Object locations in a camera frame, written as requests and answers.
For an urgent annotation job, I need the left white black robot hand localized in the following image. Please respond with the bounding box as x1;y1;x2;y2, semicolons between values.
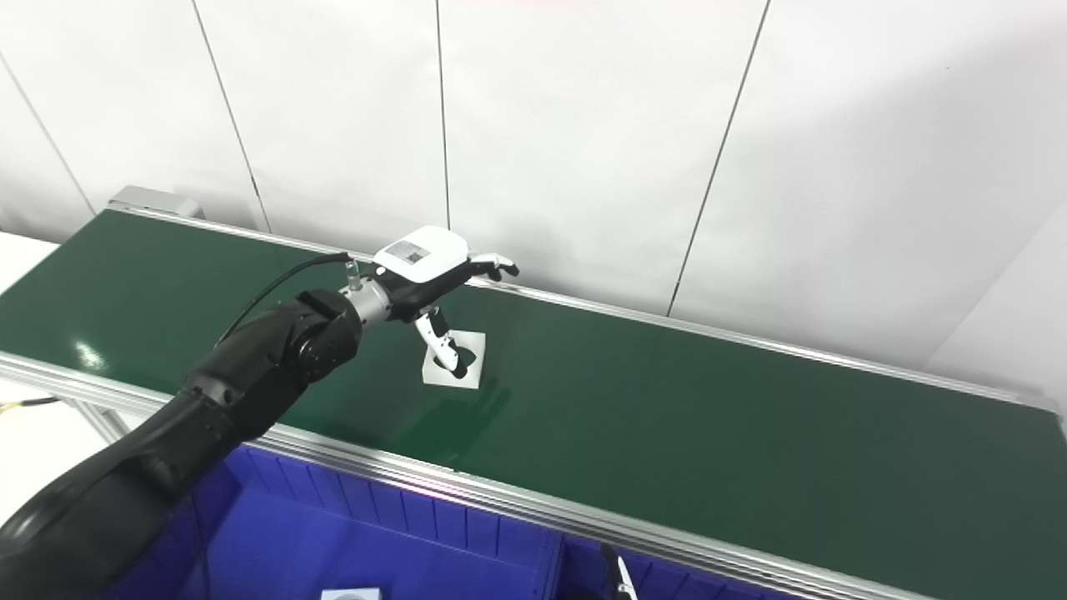
373;225;521;381

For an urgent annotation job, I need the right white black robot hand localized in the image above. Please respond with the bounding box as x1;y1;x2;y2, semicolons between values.
601;545;639;600

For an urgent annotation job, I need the blue bin with black parts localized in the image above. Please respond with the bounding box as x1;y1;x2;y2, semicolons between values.
554;537;805;600

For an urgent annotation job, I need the green conveyor belt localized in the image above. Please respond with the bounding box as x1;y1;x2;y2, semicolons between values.
0;185;1067;600
0;210;1067;600

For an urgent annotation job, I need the blue bin with white parts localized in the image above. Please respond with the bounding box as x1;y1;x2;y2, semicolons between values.
104;446;564;600

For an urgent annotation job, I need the grey conveyor end housing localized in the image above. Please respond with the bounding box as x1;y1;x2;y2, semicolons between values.
108;185;206;221

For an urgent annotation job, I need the aluminium conveyor leg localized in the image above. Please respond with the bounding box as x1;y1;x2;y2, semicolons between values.
60;398;136;444

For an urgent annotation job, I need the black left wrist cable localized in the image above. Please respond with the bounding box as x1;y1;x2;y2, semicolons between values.
214;252;356;348

